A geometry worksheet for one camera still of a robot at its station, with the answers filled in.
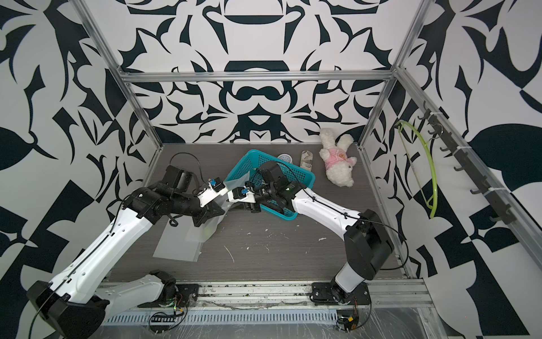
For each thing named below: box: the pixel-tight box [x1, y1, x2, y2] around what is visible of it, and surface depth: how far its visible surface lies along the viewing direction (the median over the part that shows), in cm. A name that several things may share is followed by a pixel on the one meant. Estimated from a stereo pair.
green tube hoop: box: [395, 120, 439, 219], surface depth 68 cm
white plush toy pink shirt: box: [318, 127, 358, 188], surface depth 106 cm
